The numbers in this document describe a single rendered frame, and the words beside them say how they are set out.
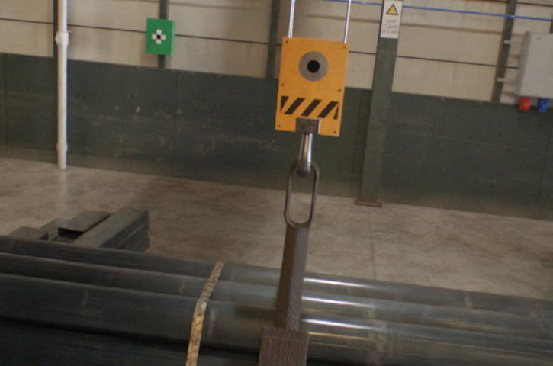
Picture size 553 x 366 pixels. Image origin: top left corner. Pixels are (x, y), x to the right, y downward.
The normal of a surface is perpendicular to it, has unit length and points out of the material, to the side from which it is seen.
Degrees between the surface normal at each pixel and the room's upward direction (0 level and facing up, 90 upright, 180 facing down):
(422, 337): 34
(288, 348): 60
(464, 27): 90
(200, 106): 90
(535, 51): 90
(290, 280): 52
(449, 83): 90
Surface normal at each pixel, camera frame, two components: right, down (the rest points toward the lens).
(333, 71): -0.11, 0.22
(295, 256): -0.01, -0.42
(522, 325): 0.03, -0.68
